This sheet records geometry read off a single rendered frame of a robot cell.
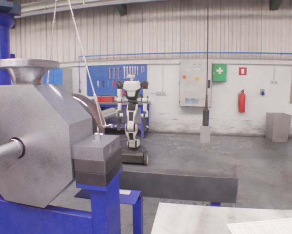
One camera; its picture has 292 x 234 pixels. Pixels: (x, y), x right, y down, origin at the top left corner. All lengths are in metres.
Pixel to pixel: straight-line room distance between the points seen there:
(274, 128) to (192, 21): 3.39
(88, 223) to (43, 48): 7.02
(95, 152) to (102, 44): 5.94
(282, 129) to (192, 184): 4.82
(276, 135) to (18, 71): 5.51
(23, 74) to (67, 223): 0.61
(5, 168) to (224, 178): 0.99
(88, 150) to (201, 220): 0.45
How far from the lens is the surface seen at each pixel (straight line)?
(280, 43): 6.43
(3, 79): 2.92
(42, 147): 0.87
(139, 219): 1.31
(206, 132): 1.60
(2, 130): 0.98
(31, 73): 0.92
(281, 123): 5.79
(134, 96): 3.63
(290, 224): 0.89
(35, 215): 1.06
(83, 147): 0.78
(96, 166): 0.79
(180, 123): 6.01
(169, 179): 1.16
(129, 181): 1.20
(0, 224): 1.24
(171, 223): 0.78
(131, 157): 3.62
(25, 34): 8.18
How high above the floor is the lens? 1.32
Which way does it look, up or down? 9 degrees down
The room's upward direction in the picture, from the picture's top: straight up
